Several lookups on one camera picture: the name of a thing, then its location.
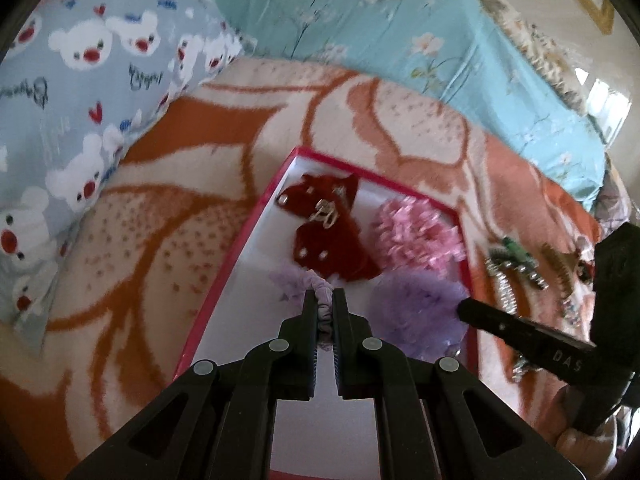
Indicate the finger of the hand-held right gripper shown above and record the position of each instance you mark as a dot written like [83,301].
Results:
[520,335]

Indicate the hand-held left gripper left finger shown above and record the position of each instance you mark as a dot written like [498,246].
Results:
[311,320]

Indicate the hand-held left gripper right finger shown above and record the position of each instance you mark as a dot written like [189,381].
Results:
[339,320]

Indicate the purple fabric scrunchie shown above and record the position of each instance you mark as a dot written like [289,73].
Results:
[320,287]

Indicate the beige claw hair clip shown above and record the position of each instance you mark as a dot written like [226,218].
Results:
[562,262]

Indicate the pink cardboard box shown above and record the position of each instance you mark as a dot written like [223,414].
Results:
[250,280]

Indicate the green hair clip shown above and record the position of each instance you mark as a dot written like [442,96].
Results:
[517,250]

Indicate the pearl studded hair comb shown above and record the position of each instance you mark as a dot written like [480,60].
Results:
[515,270]

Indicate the red velvet bow hair clip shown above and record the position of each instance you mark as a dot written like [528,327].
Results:
[327,245]

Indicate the purple tulle scrunchie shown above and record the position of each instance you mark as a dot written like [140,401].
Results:
[415,310]

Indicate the pink lace scrunchie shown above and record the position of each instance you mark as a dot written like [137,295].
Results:
[415,235]

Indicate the orange floral blanket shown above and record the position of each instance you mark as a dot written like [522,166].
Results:
[150,240]

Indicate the beige floral cloth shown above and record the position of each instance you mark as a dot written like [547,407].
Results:
[530,35]

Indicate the bear print pillow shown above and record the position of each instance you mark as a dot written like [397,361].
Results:
[90,110]

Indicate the turquoise floral pillow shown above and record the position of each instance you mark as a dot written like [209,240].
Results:
[400,20]

